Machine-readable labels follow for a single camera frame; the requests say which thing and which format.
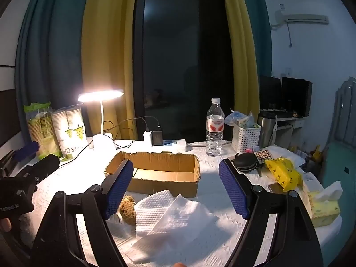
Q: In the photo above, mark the white paper cups pack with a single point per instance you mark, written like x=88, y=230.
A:
x=72, y=133

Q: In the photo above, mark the white power strip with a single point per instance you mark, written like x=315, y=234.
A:
x=175, y=144

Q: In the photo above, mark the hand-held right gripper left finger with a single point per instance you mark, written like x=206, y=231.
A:
x=119, y=189

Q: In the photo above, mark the black monitor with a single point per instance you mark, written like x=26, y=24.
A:
x=269, y=91
x=296, y=96

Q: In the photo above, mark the white air conditioner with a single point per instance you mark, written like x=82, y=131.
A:
x=300, y=16

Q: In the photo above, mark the yellow curtain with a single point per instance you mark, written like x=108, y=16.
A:
x=242, y=47
x=111, y=47

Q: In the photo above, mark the pale green cabinet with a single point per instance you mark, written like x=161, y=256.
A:
x=336, y=164

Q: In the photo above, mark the small pink box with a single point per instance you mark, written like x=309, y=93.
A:
x=249, y=151

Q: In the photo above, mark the yellow tissue box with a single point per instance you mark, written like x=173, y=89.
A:
x=325, y=208

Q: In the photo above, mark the polka dot card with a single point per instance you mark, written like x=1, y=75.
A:
x=262, y=156

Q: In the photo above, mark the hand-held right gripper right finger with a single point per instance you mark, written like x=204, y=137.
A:
x=233, y=189

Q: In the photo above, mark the smooth white paper towel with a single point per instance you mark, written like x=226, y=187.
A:
x=183, y=228

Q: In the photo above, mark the yellow tissue packet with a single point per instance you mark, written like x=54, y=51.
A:
x=283, y=173

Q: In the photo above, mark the white charger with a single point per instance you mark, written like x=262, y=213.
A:
x=148, y=137

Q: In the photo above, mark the cardboard box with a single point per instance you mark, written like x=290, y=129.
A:
x=167, y=183

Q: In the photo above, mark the white plastic packet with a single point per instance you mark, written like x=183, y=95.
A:
x=292, y=157

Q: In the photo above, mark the white table cover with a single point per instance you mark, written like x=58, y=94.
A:
x=83, y=178

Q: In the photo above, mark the packets in basket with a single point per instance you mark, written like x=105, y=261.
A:
x=240, y=118

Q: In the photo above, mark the clear water bottle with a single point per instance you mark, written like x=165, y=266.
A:
x=214, y=133

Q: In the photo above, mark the green paper cups pack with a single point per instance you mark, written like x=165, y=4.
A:
x=41, y=128

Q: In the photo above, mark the white tissue pack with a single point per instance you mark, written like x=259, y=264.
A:
x=313, y=180

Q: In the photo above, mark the black round pouch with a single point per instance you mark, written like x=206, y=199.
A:
x=246, y=162

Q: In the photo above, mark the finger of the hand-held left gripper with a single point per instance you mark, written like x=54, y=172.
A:
x=27, y=148
x=43, y=165

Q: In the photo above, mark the brown plush toy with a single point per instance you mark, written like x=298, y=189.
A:
x=128, y=211

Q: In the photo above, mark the white perforated plastic basket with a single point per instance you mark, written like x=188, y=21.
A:
x=246, y=139

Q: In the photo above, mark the white desk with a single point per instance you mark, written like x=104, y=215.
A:
x=289, y=128

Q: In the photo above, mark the dark window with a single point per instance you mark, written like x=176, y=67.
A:
x=183, y=61

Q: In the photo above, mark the person's left hand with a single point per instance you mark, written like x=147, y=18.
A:
x=4, y=225

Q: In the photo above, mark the grey ribbed panel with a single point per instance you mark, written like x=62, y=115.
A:
x=345, y=111

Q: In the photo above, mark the steel thermos mug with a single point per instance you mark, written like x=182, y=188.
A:
x=266, y=129

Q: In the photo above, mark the white desk lamp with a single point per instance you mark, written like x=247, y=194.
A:
x=103, y=141

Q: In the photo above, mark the black charger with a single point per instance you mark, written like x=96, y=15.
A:
x=157, y=136

